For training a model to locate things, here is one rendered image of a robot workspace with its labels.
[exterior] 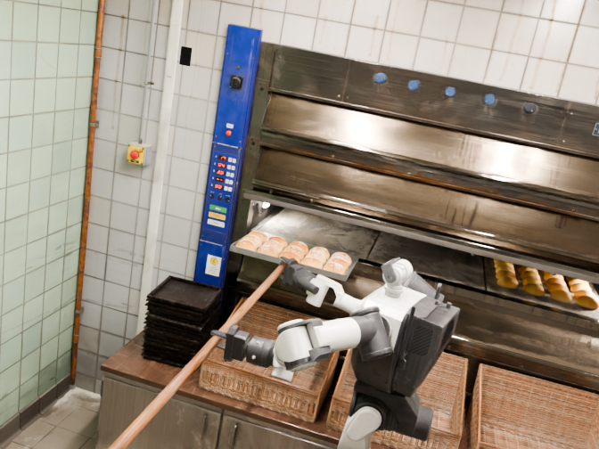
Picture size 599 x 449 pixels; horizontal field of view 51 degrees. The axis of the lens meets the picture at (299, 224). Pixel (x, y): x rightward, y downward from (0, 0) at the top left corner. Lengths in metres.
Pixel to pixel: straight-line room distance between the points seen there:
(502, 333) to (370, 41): 1.47
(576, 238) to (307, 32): 1.49
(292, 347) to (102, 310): 2.07
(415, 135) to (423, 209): 0.34
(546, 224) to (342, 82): 1.11
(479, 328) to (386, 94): 1.17
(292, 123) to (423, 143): 0.61
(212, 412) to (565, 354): 1.62
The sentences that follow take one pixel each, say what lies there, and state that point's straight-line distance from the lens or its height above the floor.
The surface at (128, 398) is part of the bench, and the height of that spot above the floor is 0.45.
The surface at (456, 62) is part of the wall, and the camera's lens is 2.84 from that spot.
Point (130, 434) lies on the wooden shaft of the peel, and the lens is 1.61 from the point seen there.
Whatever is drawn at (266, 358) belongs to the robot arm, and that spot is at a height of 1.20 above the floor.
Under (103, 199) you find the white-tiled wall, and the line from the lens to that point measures 3.43.
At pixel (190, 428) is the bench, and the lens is 3.01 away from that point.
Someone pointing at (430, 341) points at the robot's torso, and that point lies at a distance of 2.01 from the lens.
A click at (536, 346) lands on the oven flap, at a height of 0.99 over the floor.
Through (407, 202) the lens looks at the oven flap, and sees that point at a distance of 2.91.
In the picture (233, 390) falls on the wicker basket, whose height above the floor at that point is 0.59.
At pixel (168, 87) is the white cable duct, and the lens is 3.14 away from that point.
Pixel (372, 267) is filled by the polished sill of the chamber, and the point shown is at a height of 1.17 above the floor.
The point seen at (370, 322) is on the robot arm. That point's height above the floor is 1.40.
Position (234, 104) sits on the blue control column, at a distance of 3.00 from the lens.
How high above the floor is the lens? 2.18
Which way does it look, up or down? 17 degrees down
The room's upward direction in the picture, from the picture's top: 10 degrees clockwise
